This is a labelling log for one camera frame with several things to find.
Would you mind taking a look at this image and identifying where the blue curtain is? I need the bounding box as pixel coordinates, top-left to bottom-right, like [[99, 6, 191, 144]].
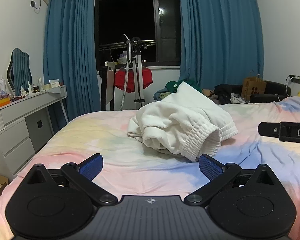
[[180, 0, 264, 89], [43, 0, 101, 132]]

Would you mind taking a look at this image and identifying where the pastel tie-dye bed blanket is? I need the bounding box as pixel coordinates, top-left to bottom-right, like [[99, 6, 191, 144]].
[[0, 96, 300, 239]]

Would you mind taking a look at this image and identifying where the wall power outlet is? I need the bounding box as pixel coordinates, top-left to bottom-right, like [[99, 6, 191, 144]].
[[289, 74, 300, 85]]

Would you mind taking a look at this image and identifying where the tissue box on table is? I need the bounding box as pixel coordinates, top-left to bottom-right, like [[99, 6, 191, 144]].
[[43, 79, 60, 90]]

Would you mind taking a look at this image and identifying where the wavy frame mirror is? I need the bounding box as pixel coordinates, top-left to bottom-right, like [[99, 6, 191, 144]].
[[7, 48, 32, 96]]

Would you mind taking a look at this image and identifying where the white sweatshirt garment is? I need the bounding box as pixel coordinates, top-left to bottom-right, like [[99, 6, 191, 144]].
[[127, 82, 238, 162]]

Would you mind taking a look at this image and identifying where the dark window with frame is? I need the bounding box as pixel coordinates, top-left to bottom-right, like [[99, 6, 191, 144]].
[[95, 0, 181, 69]]

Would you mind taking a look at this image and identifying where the red garment on rack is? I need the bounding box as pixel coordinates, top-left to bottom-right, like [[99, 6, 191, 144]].
[[114, 67, 153, 93]]

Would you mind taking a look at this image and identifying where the black sofa chair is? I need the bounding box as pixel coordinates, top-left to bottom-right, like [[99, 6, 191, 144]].
[[210, 81, 291, 105]]

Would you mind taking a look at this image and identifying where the white dressing table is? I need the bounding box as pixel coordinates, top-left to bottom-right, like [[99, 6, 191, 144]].
[[0, 86, 69, 180]]

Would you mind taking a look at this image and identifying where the green garment pile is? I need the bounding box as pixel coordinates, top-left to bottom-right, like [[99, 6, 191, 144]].
[[153, 79, 202, 101]]

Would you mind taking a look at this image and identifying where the white spray bottle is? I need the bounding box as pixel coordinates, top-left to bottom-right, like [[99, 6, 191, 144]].
[[0, 76, 7, 95]]

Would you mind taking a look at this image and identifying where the right blue curtain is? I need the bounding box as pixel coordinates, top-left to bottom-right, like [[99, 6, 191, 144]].
[[180, 0, 264, 89]]

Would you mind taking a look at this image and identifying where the brown paper bag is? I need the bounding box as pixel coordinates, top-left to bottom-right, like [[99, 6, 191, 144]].
[[241, 75, 267, 101]]

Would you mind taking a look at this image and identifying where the left blue curtain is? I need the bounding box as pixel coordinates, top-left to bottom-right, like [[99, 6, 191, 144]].
[[43, 0, 101, 132]]

